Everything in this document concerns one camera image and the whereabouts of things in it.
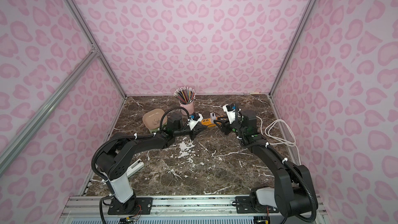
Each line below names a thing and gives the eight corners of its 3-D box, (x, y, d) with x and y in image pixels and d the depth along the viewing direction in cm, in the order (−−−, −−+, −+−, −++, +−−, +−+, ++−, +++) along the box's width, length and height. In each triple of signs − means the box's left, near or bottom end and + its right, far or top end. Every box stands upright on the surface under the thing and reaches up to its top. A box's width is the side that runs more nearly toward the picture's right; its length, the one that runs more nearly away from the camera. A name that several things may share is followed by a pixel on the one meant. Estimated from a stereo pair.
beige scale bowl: (141, 124, 106) (138, 119, 101) (156, 111, 113) (153, 105, 108) (156, 133, 101) (153, 128, 96) (170, 119, 109) (168, 113, 103)
